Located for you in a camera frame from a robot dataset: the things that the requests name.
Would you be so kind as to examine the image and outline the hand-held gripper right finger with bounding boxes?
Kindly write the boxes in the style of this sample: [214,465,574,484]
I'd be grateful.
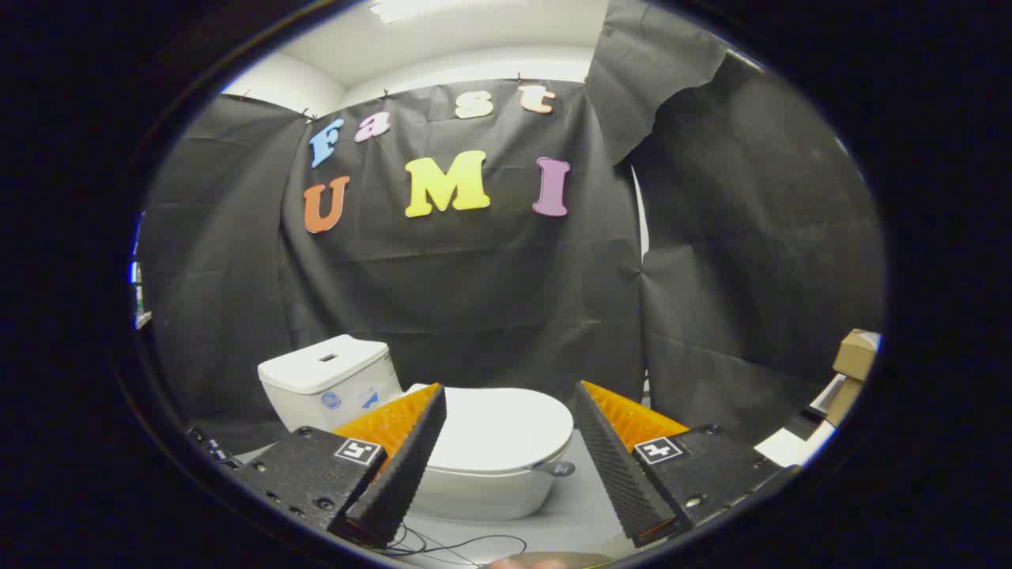
[571,380,801,548]

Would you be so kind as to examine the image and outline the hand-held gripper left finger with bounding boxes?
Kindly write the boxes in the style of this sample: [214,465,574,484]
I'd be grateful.
[229,383,448,548]

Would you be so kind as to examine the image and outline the white toilet lid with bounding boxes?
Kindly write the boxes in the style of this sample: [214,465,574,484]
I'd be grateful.
[406,385,576,478]

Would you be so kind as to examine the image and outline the white toilet body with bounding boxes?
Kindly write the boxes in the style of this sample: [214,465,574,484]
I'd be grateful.
[258,334,576,522]

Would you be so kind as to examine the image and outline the white flat board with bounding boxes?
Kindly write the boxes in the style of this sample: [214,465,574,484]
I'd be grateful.
[754,419,837,469]

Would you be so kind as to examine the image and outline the black backdrop cloth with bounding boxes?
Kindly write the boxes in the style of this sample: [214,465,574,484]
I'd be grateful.
[138,0,885,457]

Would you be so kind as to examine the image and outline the brown cardboard box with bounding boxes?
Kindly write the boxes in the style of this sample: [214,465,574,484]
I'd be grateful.
[833,328,882,382]
[825,378,864,428]

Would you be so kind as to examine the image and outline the thin black floor cables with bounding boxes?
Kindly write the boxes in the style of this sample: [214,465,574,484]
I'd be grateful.
[360,520,529,567]

